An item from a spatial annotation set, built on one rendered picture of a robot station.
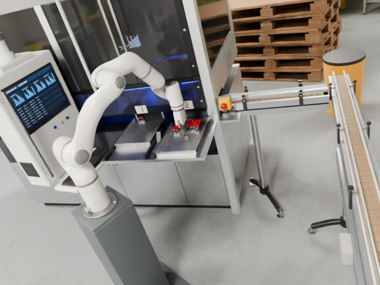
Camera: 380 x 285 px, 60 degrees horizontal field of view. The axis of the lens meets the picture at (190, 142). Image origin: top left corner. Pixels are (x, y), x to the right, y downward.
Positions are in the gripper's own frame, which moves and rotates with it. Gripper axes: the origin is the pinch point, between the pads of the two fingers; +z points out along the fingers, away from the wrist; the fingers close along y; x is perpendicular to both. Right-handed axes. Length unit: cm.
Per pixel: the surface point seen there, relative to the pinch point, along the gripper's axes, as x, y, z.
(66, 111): -81, 0, -21
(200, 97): 9.4, -17.2, -12.5
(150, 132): -28.8, -8.0, 5.8
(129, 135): -44.2, -5.3, 5.7
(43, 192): -169, -17, 71
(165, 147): -11.2, 10.8, 5.8
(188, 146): 4.1, 11.4, 5.8
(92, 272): -87, 46, 94
